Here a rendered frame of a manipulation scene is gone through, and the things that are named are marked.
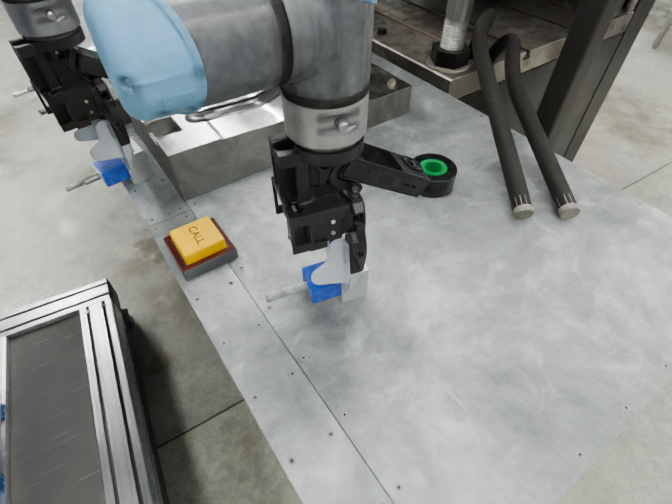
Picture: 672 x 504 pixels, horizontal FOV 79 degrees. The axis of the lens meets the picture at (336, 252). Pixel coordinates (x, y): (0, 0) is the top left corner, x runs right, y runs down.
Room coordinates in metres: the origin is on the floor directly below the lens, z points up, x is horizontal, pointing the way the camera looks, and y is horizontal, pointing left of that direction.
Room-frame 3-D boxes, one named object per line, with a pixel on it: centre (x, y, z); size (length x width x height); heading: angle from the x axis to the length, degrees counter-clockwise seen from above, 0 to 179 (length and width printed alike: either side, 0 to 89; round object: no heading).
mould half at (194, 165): (0.77, 0.12, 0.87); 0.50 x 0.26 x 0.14; 125
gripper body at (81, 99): (0.57, 0.38, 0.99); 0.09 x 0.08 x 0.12; 133
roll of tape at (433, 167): (0.57, -0.16, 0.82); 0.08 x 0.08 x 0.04
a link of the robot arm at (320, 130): (0.33, 0.01, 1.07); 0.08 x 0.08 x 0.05
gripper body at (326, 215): (0.33, 0.02, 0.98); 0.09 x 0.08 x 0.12; 111
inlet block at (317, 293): (0.33, 0.03, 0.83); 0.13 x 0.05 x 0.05; 111
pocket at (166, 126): (0.60, 0.28, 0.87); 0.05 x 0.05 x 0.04; 35
